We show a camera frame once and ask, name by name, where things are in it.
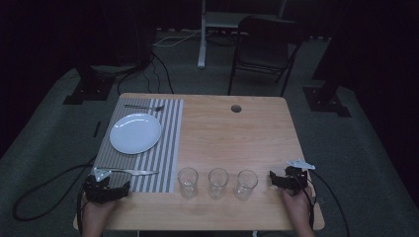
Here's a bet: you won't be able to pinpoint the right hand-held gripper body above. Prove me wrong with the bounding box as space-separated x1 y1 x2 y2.
282 158 316 196

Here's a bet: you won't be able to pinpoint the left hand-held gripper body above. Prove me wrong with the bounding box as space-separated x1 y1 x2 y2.
82 167 124 204

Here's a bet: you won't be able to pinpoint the person's left hand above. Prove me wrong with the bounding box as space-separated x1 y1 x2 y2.
80 194 124 230

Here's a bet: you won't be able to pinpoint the person's right hand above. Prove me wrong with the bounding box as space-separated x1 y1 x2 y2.
281 185 318 229

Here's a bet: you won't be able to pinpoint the silver table knife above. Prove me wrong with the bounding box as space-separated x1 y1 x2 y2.
104 168 160 177

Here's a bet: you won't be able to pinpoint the clear drinking glass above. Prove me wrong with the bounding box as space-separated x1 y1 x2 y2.
177 167 200 199
208 167 230 200
233 169 259 201

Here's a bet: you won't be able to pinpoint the white round plate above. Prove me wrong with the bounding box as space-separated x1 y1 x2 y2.
109 113 163 155

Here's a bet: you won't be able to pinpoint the grey striped placemat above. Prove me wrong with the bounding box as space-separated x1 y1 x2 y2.
90 97 185 194

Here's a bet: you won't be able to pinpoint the silver fork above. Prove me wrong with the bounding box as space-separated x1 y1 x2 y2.
124 104 166 113

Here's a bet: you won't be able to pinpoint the black metal stand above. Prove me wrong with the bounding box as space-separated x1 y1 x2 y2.
62 62 117 106
301 29 353 119

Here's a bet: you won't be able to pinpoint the black folding chair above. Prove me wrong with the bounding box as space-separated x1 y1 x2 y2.
226 15 306 98

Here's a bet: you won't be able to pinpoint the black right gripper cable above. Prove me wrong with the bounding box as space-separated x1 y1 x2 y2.
294 169 351 237

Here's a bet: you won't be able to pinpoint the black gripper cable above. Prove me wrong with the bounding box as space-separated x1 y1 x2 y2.
294 169 351 237
12 154 100 235

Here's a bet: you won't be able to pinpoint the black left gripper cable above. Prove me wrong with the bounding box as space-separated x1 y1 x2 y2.
12 154 100 235

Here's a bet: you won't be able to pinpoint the black floor cables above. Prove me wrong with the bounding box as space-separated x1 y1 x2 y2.
116 48 175 96

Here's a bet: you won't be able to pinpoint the white metal desk frame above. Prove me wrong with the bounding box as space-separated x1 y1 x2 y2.
197 0 289 69

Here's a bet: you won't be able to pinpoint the white floor cable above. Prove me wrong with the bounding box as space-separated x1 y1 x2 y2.
152 29 211 48

